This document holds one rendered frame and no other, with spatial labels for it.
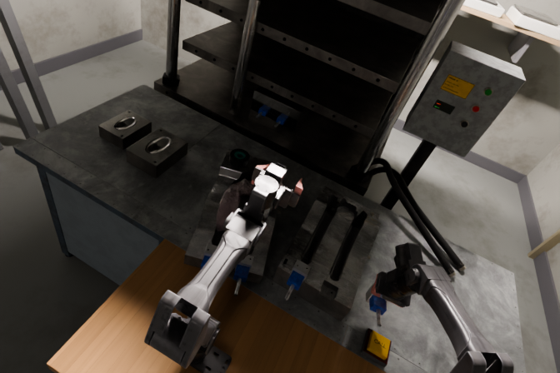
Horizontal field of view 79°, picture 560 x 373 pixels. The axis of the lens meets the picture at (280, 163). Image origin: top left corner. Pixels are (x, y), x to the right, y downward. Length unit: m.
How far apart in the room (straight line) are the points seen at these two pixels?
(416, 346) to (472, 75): 1.03
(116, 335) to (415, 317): 0.96
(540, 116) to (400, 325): 3.02
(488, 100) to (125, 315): 1.51
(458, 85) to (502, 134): 2.48
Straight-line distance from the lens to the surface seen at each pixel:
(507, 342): 1.58
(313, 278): 1.17
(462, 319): 0.88
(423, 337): 1.37
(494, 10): 3.21
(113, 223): 1.58
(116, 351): 1.11
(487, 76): 1.60
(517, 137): 4.09
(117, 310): 1.16
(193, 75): 2.18
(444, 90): 1.61
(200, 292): 0.68
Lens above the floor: 1.84
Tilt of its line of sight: 40 degrees down
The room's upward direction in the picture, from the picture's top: 18 degrees clockwise
